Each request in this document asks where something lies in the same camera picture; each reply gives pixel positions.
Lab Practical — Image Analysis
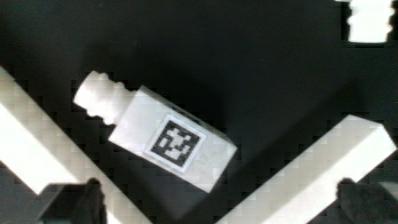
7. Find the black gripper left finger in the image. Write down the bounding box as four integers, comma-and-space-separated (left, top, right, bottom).
38, 178, 107, 224

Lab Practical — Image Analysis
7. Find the white fence bar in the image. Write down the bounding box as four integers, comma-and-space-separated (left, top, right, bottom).
217, 115, 397, 224
0, 67, 152, 224

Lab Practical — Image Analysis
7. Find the white front fence bar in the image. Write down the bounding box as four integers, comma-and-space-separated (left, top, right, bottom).
0, 67, 152, 224

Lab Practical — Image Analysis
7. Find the white table leg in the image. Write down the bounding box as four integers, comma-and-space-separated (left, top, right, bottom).
336, 0, 395, 44
73, 71, 237, 193

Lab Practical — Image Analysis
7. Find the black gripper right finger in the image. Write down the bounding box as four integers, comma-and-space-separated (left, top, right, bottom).
336, 178, 398, 224

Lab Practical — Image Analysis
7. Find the white right fence bar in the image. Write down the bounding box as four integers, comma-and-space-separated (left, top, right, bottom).
217, 115, 397, 224

